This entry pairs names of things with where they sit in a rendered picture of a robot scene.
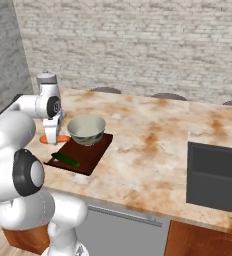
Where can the brown wooden cupboard door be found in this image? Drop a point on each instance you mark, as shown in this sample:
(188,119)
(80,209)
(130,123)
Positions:
(28,239)
(204,241)

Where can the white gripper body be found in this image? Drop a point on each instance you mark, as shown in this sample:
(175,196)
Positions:
(52,130)

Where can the grey dishwasher door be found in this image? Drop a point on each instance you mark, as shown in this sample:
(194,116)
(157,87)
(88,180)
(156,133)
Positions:
(121,238)

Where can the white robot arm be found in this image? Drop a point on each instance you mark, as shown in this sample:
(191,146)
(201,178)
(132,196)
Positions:
(11,133)

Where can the green cucumber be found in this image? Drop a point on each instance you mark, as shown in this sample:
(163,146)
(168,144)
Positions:
(66,160)

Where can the pale green bowl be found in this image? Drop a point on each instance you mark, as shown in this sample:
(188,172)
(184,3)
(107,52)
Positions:
(86,127)

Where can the orange carrot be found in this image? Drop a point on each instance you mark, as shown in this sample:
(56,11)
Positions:
(63,138)

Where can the dark brown tray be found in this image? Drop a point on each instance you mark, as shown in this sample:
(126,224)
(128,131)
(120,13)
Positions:
(88,153)

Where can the dark grey sink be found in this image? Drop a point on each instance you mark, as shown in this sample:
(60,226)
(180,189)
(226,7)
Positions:
(216,176)

